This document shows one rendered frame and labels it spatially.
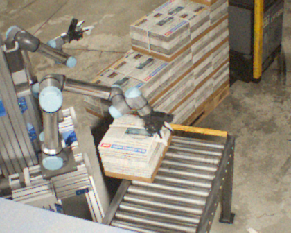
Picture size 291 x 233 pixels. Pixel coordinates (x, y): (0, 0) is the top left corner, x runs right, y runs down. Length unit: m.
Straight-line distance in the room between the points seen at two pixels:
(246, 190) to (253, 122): 0.82
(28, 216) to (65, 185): 1.60
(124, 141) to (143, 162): 0.15
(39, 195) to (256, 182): 1.74
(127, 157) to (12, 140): 0.76
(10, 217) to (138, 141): 1.33
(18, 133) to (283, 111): 2.53
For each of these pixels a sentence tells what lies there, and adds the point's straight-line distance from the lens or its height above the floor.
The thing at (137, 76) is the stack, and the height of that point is 0.83.
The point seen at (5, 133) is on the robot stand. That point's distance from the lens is 2.83.
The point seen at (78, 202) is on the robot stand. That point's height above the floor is 0.21.
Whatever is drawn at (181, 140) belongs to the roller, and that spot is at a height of 0.79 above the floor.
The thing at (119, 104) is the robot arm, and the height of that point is 1.25.
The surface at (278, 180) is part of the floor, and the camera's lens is 3.72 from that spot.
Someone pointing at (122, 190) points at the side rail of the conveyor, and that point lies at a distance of 2.61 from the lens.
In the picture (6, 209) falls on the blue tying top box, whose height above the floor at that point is 1.75.
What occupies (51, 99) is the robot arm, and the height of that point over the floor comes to 1.41.
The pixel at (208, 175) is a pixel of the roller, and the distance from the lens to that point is 2.63.
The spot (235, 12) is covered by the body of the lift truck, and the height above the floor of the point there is 0.68.
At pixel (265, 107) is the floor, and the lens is 4.39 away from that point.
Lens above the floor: 2.72
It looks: 39 degrees down
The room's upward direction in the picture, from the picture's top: 7 degrees counter-clockwise
